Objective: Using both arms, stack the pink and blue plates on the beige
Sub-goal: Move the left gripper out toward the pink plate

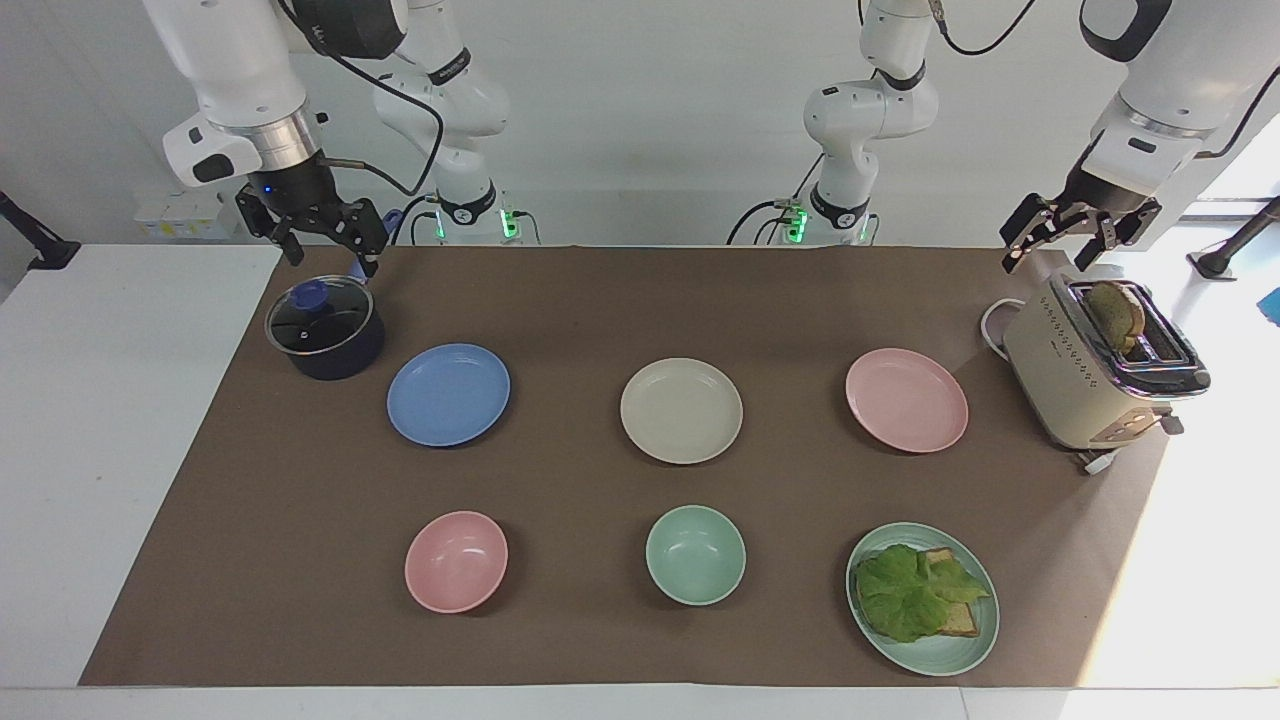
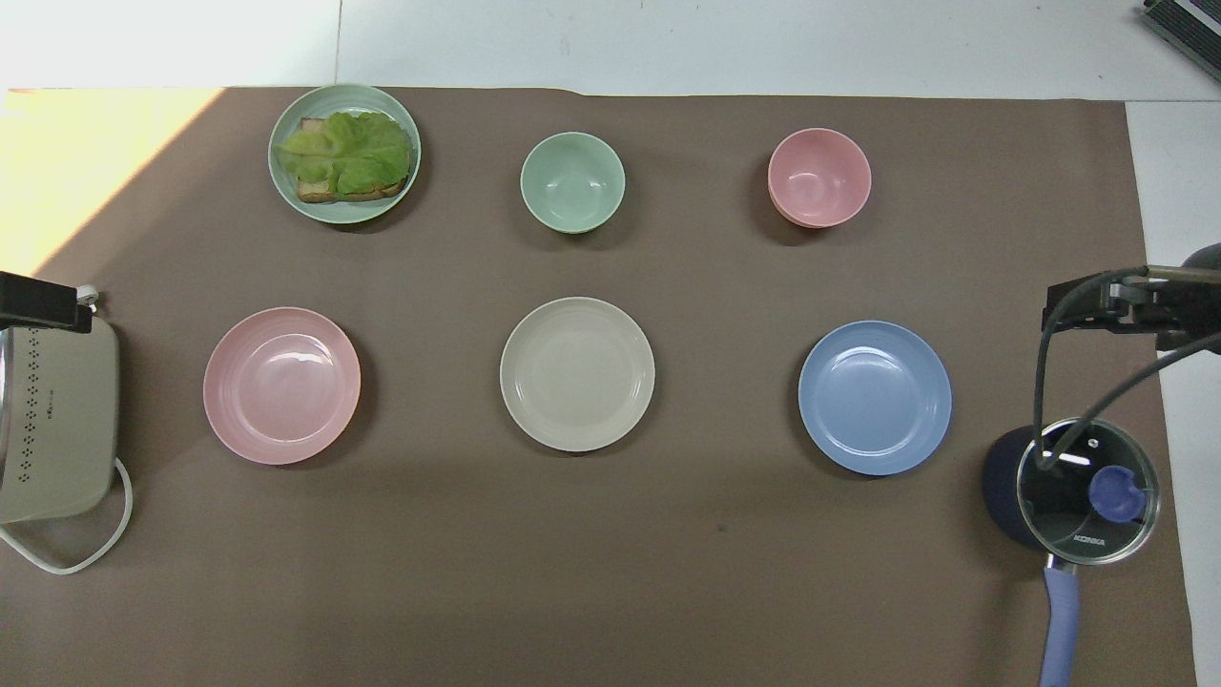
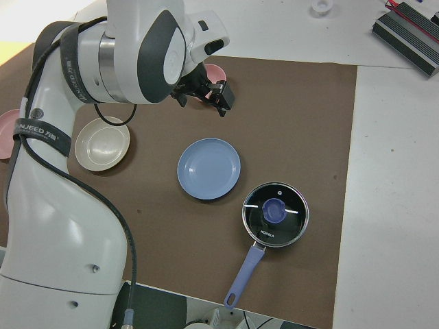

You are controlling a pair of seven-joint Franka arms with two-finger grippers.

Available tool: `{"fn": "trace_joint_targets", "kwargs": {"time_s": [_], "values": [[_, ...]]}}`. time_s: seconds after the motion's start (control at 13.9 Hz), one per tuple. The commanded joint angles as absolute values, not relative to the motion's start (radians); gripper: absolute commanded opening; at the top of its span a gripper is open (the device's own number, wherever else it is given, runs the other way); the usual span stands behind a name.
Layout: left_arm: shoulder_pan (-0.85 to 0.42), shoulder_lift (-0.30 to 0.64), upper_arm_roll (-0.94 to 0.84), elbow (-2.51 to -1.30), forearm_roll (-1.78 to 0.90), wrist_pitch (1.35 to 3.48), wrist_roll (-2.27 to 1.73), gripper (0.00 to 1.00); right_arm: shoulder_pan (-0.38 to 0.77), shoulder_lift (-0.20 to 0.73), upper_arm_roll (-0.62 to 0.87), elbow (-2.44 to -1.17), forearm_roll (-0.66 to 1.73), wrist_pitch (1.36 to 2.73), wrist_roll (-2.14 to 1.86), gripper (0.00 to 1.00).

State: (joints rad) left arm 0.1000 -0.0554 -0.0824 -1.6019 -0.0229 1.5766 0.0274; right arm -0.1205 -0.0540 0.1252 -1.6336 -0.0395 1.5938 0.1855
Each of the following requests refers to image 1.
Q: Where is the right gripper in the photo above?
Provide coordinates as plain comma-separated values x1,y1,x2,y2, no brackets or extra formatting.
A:
235,152,390,280

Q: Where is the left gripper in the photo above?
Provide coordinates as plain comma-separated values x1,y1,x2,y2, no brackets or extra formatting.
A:
1001,150,1164,275

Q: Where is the glass lid with blue knob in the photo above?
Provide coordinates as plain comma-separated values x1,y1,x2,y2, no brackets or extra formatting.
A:
265,277,375,357

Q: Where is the brown bread slice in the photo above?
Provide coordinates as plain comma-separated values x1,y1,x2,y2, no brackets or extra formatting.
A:
1086,280,1148,354

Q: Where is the dark blue saucepan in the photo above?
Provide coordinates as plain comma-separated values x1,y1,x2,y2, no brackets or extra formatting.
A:
264,208,403,382

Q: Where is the beige toaster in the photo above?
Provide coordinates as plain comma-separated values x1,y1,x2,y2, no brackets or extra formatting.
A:
1002,269,1212,477

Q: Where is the black stand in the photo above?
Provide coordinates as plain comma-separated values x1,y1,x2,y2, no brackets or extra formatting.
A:
1186,194,1280,282
0,189,82,272

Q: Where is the blue plate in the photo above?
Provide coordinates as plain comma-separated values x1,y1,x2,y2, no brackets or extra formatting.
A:
386,343,512,448

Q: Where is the pink plate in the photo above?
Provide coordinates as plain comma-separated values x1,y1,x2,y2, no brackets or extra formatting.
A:
845,347,970,454

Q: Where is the pink bowl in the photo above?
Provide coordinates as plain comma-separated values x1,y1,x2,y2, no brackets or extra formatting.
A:
404,510,510,615

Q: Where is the green lettuce leaf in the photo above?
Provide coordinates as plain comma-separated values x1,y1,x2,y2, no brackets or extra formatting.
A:
854,543,992,645

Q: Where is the toast slice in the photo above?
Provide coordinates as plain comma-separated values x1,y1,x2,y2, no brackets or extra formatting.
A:
922,546,985,638

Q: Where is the beige plate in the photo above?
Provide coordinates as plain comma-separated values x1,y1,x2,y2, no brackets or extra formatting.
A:
619,357,745,466

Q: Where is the green plate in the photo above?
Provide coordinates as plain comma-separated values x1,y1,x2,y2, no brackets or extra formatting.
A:
846,521,1001,678

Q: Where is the green bowl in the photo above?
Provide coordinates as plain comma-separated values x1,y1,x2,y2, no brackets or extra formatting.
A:
645,504,748,607

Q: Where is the black cable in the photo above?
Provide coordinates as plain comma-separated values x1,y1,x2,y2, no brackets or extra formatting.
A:
726,150,827,247
316,48,447,199
1196,88,1280,161
390,193,443,247
928,0,1043,59

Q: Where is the white power cord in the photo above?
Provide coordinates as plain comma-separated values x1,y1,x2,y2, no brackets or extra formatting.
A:
979,296,1027,358

